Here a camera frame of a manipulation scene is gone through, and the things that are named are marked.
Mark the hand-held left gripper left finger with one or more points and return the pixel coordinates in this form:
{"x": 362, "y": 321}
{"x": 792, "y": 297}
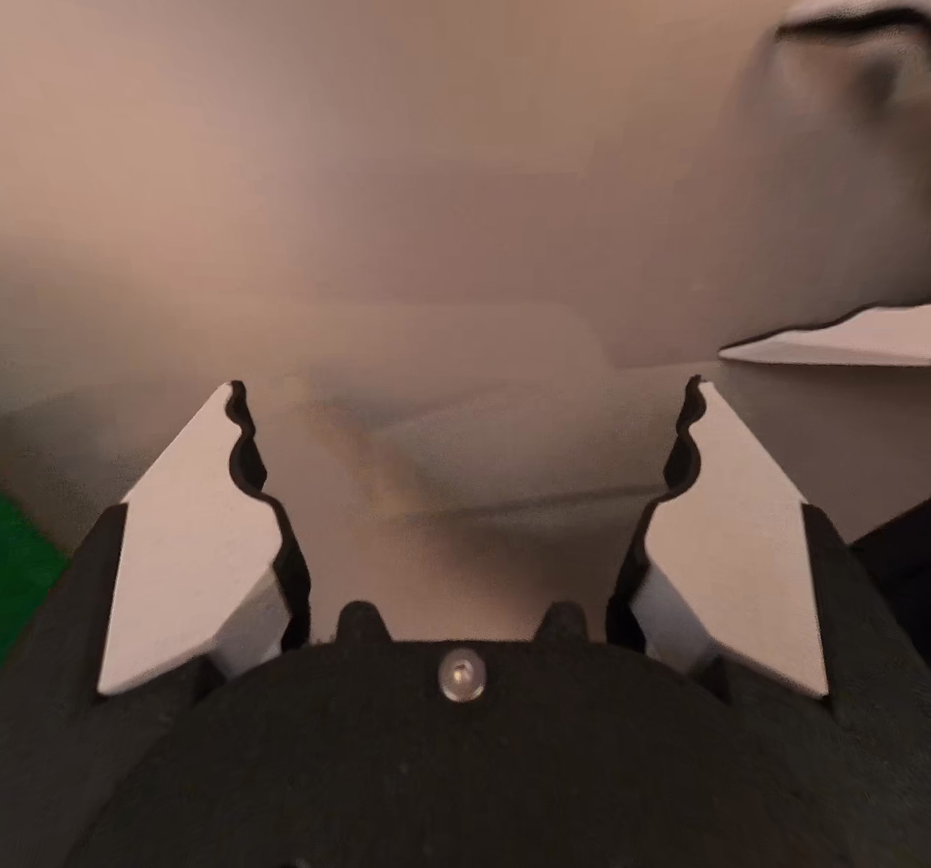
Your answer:
{"x": 182, "y": 555}

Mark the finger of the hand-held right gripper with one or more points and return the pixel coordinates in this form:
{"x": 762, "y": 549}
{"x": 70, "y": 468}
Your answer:
{"x": 865, "y": 2}
{"x": 858, "y": 341}

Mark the green plastic bin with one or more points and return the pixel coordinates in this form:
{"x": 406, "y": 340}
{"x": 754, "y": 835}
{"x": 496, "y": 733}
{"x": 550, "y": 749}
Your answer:
{"x": 25, "y": 570}

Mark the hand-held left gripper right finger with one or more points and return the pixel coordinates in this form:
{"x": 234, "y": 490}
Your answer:
{"x": 742, "y": 562}

